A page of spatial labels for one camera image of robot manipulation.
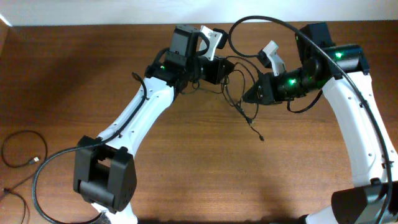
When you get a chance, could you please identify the black usb cables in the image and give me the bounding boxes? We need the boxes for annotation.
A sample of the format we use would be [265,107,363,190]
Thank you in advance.
[217,55,266,142]

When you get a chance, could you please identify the separated black usb cable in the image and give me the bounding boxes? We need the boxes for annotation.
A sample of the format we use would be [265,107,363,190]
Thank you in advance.
[0,129,49,224]

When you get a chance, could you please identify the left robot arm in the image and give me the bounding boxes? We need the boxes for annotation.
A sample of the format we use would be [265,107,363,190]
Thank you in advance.
[73,25,234,223]

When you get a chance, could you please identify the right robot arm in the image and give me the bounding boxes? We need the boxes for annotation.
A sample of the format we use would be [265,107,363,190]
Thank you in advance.
[243,22,397,223]

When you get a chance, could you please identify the right camera black cable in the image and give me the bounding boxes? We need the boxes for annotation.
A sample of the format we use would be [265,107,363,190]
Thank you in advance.
[228,15,394,224]

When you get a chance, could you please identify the camera black cable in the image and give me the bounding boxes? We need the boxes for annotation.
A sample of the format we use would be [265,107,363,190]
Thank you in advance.
[228,15,394,224]
[32,72,148,224]

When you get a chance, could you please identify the left camera black cable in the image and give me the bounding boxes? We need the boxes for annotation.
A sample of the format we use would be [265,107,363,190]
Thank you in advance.
[32,72,148,224]

